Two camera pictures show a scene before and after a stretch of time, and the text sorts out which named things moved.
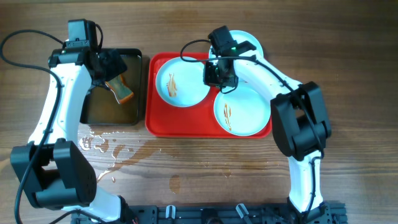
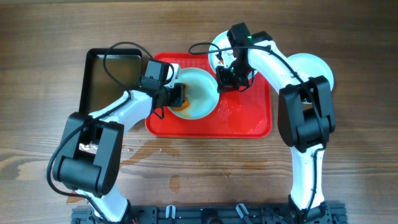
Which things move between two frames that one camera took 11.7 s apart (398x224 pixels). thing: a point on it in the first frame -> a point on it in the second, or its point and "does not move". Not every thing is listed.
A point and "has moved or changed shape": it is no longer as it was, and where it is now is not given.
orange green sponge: [120, 91] -> [186, 104]
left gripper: [114, 64] -> [176, 93]
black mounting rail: [228, 214] does not move
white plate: [181, 83] has moved or changed shape
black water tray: [99, 105] does not move
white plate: [244, 111] -> [307, 65]
